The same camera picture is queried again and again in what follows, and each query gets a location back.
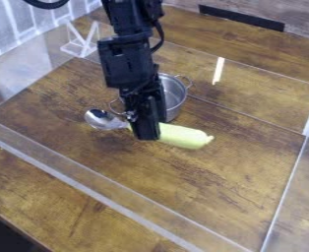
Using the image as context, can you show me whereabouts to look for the clear acrylic enclosure wall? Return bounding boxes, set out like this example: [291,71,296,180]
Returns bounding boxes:
[0,19,309,252]

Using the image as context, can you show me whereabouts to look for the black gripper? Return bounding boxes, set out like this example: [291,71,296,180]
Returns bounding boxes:
[97,32,166,141]

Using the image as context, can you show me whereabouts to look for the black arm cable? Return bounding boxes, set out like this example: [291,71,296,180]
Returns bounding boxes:
[148,19,165,55]

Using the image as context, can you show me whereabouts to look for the small steel pot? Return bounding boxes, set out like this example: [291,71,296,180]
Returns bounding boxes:
[109,73,192,123]

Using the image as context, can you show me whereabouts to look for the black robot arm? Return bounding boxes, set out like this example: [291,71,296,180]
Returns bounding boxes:
[97,0,166,140]

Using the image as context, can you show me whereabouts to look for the clear acrylic triangle bracket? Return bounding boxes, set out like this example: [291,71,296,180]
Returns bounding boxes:
[59,22,99,58]

